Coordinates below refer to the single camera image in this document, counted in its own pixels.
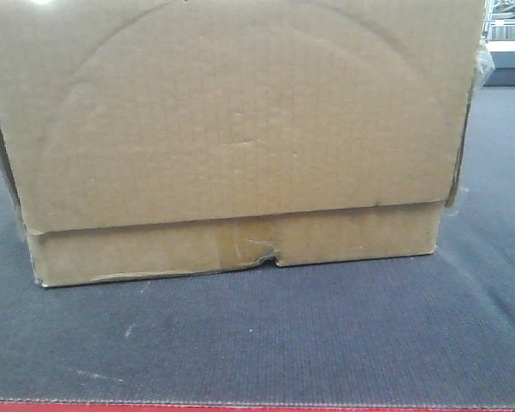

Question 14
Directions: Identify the grey background machine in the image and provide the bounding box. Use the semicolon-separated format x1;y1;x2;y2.
482;1;515;88

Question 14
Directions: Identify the brown cardboard carton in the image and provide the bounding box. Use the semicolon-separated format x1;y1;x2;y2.
0;1;484;288

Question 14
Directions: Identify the dark grey conveyor belt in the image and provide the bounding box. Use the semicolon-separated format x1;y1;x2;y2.
0;88;515;409

